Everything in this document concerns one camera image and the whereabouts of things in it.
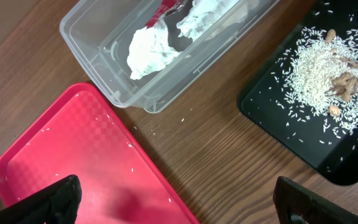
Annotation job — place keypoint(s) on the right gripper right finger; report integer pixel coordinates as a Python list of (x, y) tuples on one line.
[(296, 204)]

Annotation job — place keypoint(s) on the white napkin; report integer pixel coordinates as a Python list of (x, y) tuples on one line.
[(149, 50), (202, 15)]

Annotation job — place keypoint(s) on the black waste tray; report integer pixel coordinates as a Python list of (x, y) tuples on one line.
[(261, 101)]

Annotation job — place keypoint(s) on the clear plastic bin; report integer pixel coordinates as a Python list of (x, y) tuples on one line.
[(99, 34)]

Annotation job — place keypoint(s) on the rice and food scraps pile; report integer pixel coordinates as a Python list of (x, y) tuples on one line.
[(318, 77)]

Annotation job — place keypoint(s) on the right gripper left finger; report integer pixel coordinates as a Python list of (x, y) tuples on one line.
[(56, 204)]

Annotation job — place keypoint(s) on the red plastic tray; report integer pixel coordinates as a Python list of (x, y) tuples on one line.
[(81, 135)]

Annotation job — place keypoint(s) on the red sauce packet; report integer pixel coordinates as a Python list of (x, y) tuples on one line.
[(166, 8)]

